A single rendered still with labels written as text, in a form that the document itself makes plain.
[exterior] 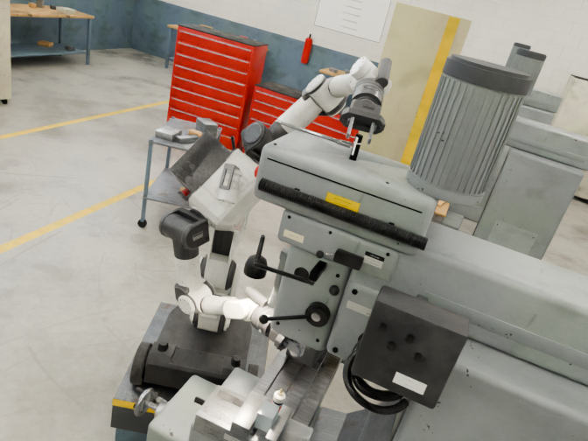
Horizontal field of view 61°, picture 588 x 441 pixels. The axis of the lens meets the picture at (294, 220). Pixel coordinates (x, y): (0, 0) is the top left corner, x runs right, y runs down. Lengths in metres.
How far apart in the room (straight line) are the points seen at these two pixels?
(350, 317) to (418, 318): 0.37
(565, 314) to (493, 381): 0.24
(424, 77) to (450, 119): 1.83
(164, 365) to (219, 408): 0.81
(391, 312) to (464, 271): 0.29
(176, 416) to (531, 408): 1.24
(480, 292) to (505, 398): 0.25
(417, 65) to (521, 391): 2.11
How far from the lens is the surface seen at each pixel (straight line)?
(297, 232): 1.37
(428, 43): 3.05
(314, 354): 2.01
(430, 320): 1.10
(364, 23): 10.60
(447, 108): 1.25
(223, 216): 1.78
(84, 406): 3.11
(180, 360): 2.51
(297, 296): 1.48
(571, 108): 9.59
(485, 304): 1.36
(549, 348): 1.42
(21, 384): 3.26
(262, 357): 2.90
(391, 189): 1.26
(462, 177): 1.26
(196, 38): 6.82
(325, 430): 1.94
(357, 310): 1.41
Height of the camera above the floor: 2.28
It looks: 25 degrees down
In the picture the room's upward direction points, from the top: 14 degrees clockwise
